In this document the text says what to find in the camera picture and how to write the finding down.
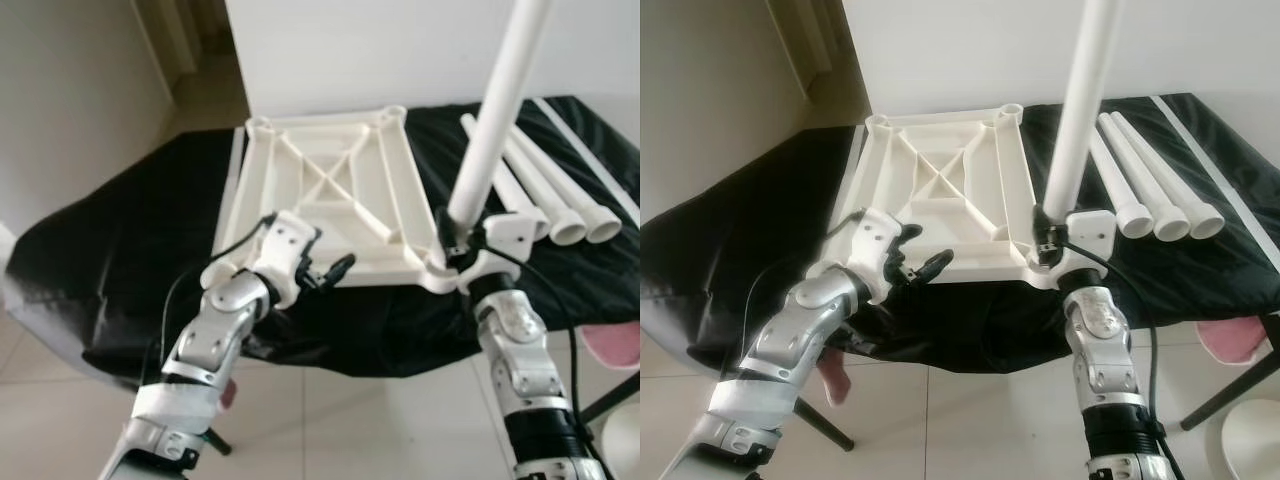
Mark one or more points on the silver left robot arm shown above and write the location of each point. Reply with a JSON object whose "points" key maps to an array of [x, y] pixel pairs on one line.
{"points": [[800, 330], [215, 330]]}

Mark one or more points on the white plastic table leg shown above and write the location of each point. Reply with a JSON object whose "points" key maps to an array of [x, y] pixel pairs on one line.
{"points": [[1165, 170], [1082, 110], [1125, 195], [550, 200], [583, 200], [518, 195], [1144, 180], [497, 110]]}

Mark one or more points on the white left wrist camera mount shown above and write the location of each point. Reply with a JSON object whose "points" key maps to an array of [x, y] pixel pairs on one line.
{"points": [[880, 240], [285, 245]]}

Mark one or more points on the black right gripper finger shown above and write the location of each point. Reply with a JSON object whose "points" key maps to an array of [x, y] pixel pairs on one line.
{"points": [[445, 228], [1042, 222]]}

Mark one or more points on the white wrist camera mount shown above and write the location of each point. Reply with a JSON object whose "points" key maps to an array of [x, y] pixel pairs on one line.
{"points": [[515, 228], [1095, 228], [285, 245], [880, 240]]}

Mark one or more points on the white plastic table top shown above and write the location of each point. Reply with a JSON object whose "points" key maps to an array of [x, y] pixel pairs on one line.
{"points": [[300, 235], [985, 240]]}

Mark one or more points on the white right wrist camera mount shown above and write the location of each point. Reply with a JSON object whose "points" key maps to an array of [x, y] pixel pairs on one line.
{"points": [[515, 228], [1095, 228]]}

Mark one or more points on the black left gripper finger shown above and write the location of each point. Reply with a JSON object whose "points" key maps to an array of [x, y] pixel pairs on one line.
{"points": [[935, 265], [311, 235], [907, 234], [338, 268]]}

